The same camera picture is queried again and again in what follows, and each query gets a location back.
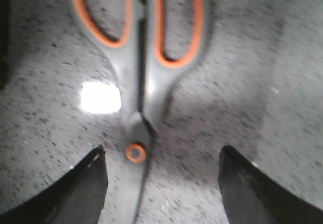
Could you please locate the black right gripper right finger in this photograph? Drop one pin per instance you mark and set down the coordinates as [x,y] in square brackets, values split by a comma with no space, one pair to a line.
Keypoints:
[250,196]

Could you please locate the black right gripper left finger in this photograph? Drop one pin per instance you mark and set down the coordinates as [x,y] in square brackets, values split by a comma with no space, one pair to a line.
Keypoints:
[77,197]

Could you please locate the grey orange scissors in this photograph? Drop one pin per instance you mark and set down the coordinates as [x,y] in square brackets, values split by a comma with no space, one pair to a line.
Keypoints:
[145,79]

